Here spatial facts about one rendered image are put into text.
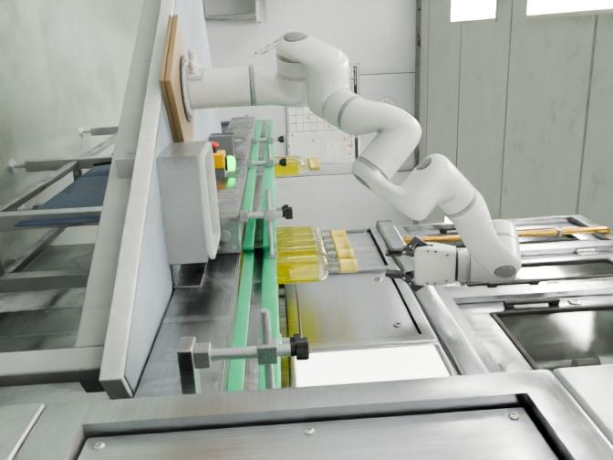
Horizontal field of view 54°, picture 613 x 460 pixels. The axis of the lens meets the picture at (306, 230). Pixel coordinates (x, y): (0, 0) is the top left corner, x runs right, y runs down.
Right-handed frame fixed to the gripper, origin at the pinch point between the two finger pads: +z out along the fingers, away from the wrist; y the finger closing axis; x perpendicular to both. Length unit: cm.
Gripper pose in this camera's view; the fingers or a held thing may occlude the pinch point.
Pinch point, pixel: (392, 263)
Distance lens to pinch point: 149.8
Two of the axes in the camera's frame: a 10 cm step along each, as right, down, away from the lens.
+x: -2.0, 3.1, -9.3
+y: -0.4, -9.5, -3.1
